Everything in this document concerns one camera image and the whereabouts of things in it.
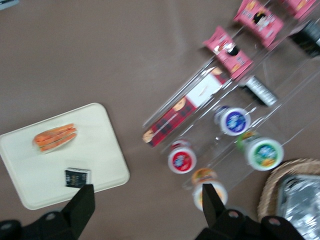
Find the red lid yogurt cup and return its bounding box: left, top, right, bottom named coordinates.
left=167, top=139, right=197, bottom=175

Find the slim black barcode packet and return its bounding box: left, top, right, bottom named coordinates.
left=238, top=74, right=279, bottom=108

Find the large black barcode packet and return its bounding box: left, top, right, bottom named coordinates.
left=288, top=19, right=320, bottom=58

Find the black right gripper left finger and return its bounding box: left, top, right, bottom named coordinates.
left=22, top=184, right=96, bottom=240

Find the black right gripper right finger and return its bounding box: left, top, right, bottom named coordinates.
left=194, top=183, right=263, bottom=240

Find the small black snack packet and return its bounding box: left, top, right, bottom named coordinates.
left=64, top=167, right=92, bottom=188

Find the pale straw wicker basket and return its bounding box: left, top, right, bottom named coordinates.
left=257, top=157, right=320, bottom=226

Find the plastic sandwich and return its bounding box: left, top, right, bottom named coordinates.
left=32, top=122, right=78, bottom=154

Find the red plaid cookie box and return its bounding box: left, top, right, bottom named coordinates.
left=142, top=66, right=225, bottom=148

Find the white plastic tray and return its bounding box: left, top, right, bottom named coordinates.
left=0, top=102, right=131, bottom=211

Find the grey flat object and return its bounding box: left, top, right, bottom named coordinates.
left=0, top=0, right=20, bottom=11

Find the green lid yogurt cup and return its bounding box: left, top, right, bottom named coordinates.
left=236, top=131, right=285, bottom=172

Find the pink snack packet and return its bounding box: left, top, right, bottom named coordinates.
left=233, top=0, right=285, bottom=48
left=202, top=25, right=253, bottom=81
left=283, top=0, right=318, bottom=20

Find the silver foil packet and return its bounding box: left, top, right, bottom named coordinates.
left=276, top=173, right=320, bottom=240

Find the blue lid yogurt cup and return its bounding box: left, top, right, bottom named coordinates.
left=213, top=104, right=252, bottom=137

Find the clear acrylic tiered rack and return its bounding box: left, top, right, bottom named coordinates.
left=142, top=0, right=320, bottom=193

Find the orange lid yogurt cup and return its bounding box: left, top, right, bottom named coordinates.
left=191, top=167, right=229, bottom=212

